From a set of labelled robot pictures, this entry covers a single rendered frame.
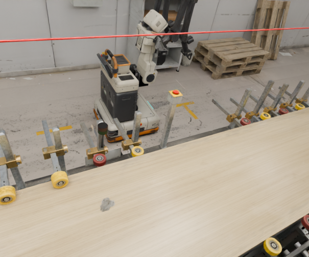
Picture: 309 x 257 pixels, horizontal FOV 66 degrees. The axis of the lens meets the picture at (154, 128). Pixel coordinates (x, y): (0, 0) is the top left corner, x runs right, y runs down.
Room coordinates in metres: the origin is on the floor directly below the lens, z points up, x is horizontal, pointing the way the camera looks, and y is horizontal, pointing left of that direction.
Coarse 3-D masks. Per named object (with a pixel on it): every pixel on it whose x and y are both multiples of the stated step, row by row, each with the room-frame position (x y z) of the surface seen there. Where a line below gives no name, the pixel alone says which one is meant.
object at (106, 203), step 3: (105, 198) 0.68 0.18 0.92; (108, 198) 0.68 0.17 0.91; (102, 201) 0.66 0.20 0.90; (105, 201) 0.66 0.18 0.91; (108, 201) 0.67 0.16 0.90; (111, 201) 0.66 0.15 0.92; (102, 204) 0.64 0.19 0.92; (105, 204) 0.64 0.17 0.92; (108, 204) 0.65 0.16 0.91; (111, 204) 0.65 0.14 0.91; (114, 204) 0.66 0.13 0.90; (102, 207) 0.63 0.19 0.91; (105, 207) 0.63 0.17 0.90; (108, 207) 0.63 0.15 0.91; (102, 210) 0.61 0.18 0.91; (105, 210) 0.62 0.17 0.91
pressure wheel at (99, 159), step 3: (99, 153) 0.98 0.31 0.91; (96, 156) 0.95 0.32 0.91; (99, 156) 0.96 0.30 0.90; (102, 156) 0.96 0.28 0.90; (105, 156) 0.97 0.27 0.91; (93, 159) 0.93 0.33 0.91; (96, 159) 0.93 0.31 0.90; (99, 159) 0.93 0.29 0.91; (102, 159) 0.94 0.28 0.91; (105, 159) 0.94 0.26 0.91; (93, 162) 0.92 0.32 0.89; (96, 162) 0.91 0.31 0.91; (99, 162) 0.91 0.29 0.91; (102, 162) 0.92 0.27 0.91; (105, 162) 0.94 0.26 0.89; (96, 165) 0.91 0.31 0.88; (99, 165) 0.91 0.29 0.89; (102, 165) 0.91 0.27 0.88
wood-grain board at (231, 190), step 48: (192, 144) 1.23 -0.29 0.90; (240, 144) 1.33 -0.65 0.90; (288, 144) 1.44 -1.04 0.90; (48, 192) 0.66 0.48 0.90; (96, 192) 0.71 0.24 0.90; (144, 192) 0.77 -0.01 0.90; (192, 192) 0.83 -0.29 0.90; (240, 192) 0.89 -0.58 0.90; (288, 192) 0.96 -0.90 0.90; (0, 240) 0.39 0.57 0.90; (48, 240) 0.42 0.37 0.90; (96, 240) 0.46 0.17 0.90; (144, 240) 0.51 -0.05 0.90; (192, 240) 0.55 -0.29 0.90; (240, 240) 0.60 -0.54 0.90
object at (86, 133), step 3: (81, 123) 1.27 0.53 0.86; (84, 123) 1.28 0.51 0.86; (81, 126) 1.25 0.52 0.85; (84, 126) 1.24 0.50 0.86; (84, 129) 1.22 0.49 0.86; (84, 132) 1.19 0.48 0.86; (87, 132) 1.19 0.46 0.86; (84, 135) 1.18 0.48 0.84; (87, 135) 1.16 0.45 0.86; (87, 138) 1.13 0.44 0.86; (90, 138) 1.14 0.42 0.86; (87, 141) 1.12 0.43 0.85; (90, 141) 1.11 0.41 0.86; (90, 144) 1.08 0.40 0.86; (93, 144) 1.09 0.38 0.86; (90, 147) 1.06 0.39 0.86; (96, 153) 1.01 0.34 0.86; (93, 156) 1.00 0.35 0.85
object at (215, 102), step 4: (212, 100) 1.96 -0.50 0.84; (216, 100) 1.95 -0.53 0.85; (216, 104) 1.92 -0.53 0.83; (220, 104) 1.90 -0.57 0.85; (220, 108) 1.86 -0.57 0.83; (224, 108) 1.85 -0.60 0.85; (224, 112) 1.81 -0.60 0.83; (228, 112) 1.79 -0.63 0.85; (236, 120) 1.69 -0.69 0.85; (240, 124) 1.65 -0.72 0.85
